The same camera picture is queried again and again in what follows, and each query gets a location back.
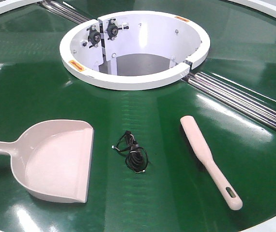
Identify pink hand broom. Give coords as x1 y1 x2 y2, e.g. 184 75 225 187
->
180 116 243 210

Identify pink plastic dustpan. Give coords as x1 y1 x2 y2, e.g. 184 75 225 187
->
0 119 94 203

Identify steel rollers near right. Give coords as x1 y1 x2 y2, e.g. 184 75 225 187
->
182 72 276 131

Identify steel rollers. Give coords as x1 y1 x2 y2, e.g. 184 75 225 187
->
182 72 276 131
38 0 90 24

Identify steel rollers far left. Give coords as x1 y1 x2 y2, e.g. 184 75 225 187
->
38 0 90 24

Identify white outer rim right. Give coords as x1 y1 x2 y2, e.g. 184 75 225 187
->
232 0 276 18

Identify white rim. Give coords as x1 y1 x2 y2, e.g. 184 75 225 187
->
232 0 276 18
0 0 39 14

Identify white outer rim left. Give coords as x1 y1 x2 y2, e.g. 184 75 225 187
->
0 0 39 14

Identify black coiled cable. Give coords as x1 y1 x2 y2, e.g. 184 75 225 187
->
111 130 149 174

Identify white inner conveyor ring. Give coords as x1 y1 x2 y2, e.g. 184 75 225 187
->
59 10 211 91

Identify right black bearing mount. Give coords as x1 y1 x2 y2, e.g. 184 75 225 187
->
106 19 129 40

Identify black bearing mount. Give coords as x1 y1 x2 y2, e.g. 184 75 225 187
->
88 25 101 48
106 19 129 40

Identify left black bearing mount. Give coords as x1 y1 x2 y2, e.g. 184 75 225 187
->
88 25 101 48

